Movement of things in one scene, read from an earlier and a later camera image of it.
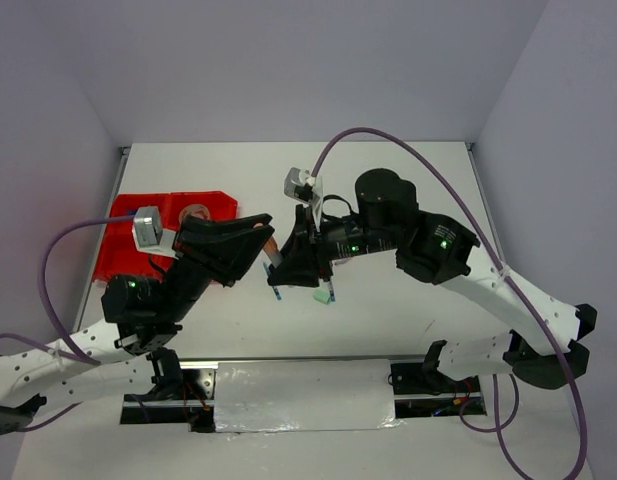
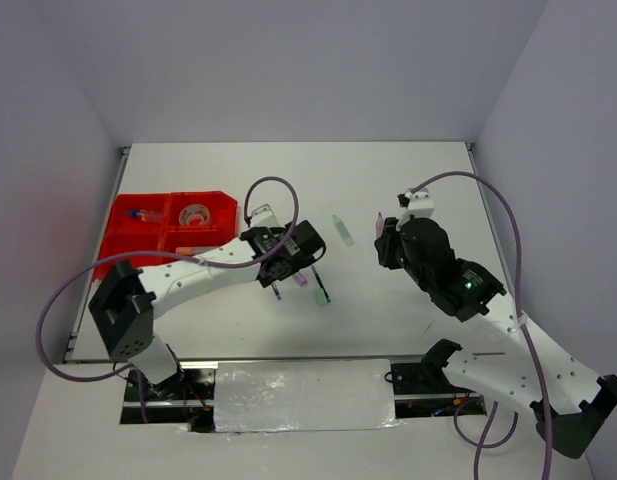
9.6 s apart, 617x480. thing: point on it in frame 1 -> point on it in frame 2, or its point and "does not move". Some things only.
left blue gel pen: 275,288 does not move
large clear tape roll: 197,210 does not move
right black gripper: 304,244 -> 384,244
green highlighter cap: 322,296 does not move
